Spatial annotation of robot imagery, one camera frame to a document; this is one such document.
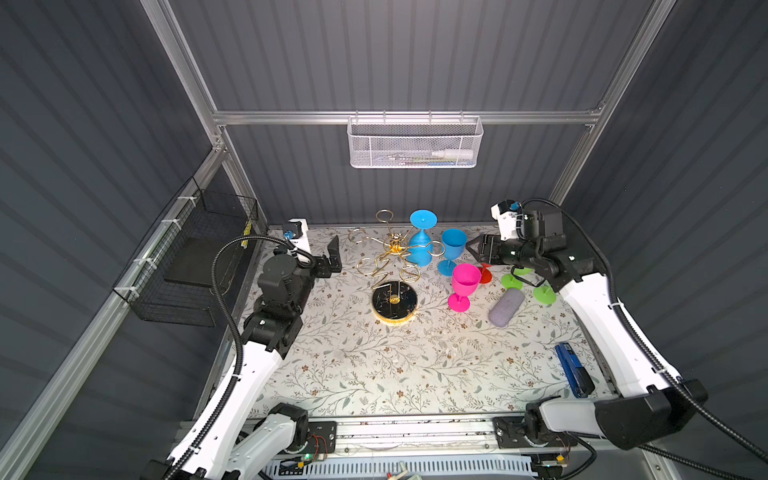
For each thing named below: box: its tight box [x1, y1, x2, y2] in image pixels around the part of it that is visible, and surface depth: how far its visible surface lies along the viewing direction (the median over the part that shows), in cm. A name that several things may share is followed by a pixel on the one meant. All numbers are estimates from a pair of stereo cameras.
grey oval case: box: [488, 288, 525, 328], surface depth 96 cm
